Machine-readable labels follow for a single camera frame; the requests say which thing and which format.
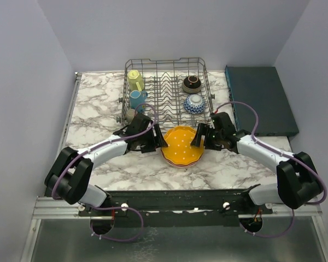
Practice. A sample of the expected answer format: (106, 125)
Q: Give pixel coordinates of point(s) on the small grey cup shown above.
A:
(130, 114)

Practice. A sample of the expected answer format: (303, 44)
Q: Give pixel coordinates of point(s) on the red patterned glass bowl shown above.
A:
(194, 104)

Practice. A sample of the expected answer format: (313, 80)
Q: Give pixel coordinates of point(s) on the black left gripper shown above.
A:
(157, 142)

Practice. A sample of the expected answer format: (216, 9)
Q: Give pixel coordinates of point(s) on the brown patterned bowl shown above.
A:
(191, 84)

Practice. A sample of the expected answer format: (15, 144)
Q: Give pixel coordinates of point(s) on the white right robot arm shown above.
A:
(297, 180)

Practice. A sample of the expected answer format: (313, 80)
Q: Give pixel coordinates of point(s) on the orange polka dot plate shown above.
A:
(179, 150)

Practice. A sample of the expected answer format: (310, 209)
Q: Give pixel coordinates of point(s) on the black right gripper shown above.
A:
(203, 129)

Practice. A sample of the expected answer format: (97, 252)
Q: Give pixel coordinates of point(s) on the blue floral mug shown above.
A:
(136, 98)

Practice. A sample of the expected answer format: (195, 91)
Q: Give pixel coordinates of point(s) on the pink plate under stack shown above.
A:
(181, 165)

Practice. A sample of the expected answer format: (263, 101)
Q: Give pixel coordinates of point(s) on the pale yellow mug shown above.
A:
(135, 80)

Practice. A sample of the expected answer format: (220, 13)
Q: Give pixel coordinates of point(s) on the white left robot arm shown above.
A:
(69, 176)

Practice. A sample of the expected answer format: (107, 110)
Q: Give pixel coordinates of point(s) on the blue network switch box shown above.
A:
(260, 88)

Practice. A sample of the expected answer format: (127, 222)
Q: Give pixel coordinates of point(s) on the grey wire dish rack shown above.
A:
(163, 81)

